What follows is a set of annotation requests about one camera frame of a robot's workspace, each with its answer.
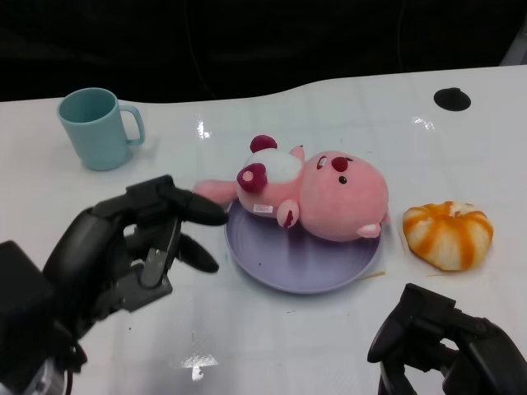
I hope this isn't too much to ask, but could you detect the black round table grommet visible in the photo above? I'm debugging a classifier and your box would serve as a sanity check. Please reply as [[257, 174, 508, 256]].
[[433, 87, 472, 112]]

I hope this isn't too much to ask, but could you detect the purple plastic plate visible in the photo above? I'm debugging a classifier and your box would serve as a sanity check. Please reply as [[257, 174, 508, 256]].
[[224, 199, 384, 295]]

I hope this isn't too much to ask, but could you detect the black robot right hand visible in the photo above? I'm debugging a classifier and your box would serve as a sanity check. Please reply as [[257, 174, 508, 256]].
[[367, 282, 527, 395]]

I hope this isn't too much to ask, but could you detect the orange striped white bun toy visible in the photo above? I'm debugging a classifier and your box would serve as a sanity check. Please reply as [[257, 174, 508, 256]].
[[402, 201, 495, 272]]

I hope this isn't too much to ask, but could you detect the pink plush beaver doll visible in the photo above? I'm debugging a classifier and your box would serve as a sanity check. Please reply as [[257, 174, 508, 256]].
[[192, 134, 392, 243]]

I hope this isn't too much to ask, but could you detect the teal plastic mug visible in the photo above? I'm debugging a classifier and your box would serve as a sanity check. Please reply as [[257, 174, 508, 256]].
[[56, 86, 147, 172]]

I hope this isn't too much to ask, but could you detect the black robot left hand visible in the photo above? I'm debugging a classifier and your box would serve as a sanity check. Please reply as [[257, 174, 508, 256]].
[[40, 174, 230, 337]]

